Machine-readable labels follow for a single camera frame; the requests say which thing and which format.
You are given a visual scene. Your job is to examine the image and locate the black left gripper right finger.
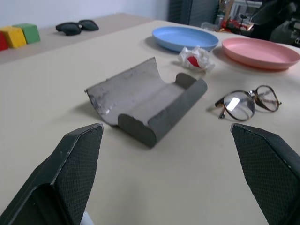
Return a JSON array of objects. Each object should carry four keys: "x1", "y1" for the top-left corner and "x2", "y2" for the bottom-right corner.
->
[{"x1": 230, "y1": 123, "x2": 300, "y2": 225}]

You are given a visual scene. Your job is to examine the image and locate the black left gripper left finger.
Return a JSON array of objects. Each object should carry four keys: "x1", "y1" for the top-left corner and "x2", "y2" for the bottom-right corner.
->
[{"x1": 0, "y1": 123, "x2": 104, "y2": 225}]

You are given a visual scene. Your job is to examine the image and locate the pink plastic plate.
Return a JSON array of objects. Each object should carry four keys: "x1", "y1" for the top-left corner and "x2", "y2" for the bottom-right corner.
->
[{"x1": 221, "y1": 37, "x2": 300, "y2": 72}]

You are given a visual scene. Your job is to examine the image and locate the clear plastic bag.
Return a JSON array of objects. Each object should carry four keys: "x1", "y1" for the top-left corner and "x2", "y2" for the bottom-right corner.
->
[{"x1": 201, "y1": 22, "x2": 220, "y2": 31}]

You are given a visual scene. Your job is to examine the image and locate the tortoiseshell round eyeglasses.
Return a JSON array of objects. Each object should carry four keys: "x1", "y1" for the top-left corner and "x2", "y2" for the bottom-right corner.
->
[{"x1": 215, "y1": 84, "x2": 283, "y2": 122}]

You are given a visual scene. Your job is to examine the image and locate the dark slatted cabinet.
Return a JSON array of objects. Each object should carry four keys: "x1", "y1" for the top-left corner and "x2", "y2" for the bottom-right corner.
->
[{"x1": 167, "y1": 0, "x2": 221, "y2": 26}]

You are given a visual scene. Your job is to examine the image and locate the crumpled white red paper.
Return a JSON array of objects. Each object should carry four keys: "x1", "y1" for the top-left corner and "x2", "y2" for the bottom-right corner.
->
[{"x1": 177, "y1": 45, "x2": 216, "y2": 72}]

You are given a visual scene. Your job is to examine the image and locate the blue plastic plate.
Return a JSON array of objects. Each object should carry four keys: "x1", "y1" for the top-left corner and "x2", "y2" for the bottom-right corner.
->
[{"x1": 151, "y1": 26, "x2": 219, "y2": 53}]

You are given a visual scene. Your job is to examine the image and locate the open grey glasses case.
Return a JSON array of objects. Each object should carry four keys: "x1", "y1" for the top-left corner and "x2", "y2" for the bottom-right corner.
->
[{"x1": 84, "y1": 57, "x2": 208, "y2": 149}]

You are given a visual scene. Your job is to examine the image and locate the black sunglasses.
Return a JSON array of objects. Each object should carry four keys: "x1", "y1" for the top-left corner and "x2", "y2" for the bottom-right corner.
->
[{"x1": 55, "y1": 19, "x2": 99, "y2": 36}]

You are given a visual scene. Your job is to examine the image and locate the green wooden block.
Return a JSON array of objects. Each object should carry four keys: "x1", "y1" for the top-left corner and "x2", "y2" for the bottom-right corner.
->
[{"x1": 12, "y1": 23, "x2": 41, "y2": 45}]

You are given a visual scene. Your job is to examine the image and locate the yellow wooden block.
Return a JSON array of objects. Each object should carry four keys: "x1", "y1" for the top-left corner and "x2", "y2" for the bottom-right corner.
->
[{"x1": 0, "y1": 26, "x2": 27, "y2": 49}]

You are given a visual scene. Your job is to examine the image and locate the red wooden block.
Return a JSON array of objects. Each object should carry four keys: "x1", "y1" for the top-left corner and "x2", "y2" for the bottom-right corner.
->
[{"x1": 0, "y1": 31, "x2": 10, "y2": 52}]

